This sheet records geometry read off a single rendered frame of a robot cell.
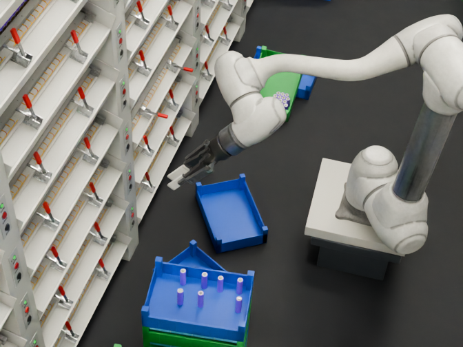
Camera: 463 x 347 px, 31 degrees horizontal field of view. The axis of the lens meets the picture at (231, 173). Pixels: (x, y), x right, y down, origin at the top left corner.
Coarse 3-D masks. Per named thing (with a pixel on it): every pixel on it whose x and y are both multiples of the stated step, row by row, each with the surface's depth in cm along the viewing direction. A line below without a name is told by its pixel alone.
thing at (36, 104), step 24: (72, 24) 223; (96, 24) 230; (72, 48) 219; (96, 48) 225; (48, 72) 214; (72, 72) 217; (24, 96) 196; (48, 96) 209; (0, 120) 197; (24, 120) 202; (48, 120) 206; (0, 144) 195; (24, 144) 198
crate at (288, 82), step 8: (264, 48) 370; (264, 56) 375; (280, 72) 373; (288, 72) 373; (272, 80) 372; (280, 80) 372; (288, 80) 372; (296, 80) 371; (264, 88) 371; (272, 88) 371; (280, 88) 370; (288, 88) 370; (296, 88) 364; (264, 96) 369; (272, 96) 369; (288, 112) 357
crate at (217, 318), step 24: (168, 264) 252; (168, 288) 252; (192, 288) 252; (216, 288) 253; (144, 312) 237; (168, 312) 246; (192, 312) 246; (216, 312) 247; (240, 312) 247; (216, 336) 240; (240, 336) 238
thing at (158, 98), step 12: (180, 36) 316; (192, 36) 316; (168, 48) 315; (180, 60) 313; (168, 72) 307; (156, 84) 302; (168, 84) 304; (156, 96) 298; (156, 108) 295; (144, 120) 290; (132, 132) 285; (144, 132) 287
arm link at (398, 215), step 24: (432, 48) 232; (456, 48) 229; (432, 72) 230; (456, 72) 224; (432, 96) 233; (456, 96) 225; (432, 120) 240; (408, 144) 254; (432, 144) 245; (408, 168) 255; (432, 168) 254; (384, 192) 267; (408, 192) 260; (384, 216) 267; (408, 216) 263; (384, 240) 270; (408, 240) 265
